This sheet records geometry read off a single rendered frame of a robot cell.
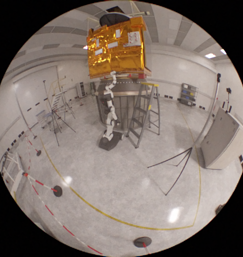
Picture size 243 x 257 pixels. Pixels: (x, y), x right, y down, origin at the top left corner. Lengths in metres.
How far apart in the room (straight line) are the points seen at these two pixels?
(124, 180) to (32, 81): 9.33
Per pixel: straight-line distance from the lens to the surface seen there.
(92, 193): 1.73
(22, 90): 8.92
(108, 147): 1.88
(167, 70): 7.65
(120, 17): 3.38
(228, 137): 2.26
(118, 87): 2.19
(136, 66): 2.11
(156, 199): 1.70
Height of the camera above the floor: 1.60
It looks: 37 degrees down
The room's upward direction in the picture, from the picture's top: 4 degrees counter-clockwise
